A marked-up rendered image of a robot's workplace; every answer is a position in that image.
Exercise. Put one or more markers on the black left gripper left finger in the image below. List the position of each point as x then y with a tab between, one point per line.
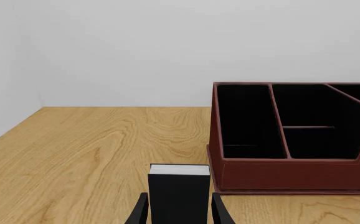
140	212

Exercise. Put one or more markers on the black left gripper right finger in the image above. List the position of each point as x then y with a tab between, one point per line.
220	212

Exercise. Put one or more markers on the red-brown desk caddy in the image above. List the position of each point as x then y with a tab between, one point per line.
261	175

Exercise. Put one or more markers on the black book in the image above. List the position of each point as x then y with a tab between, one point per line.
178	198

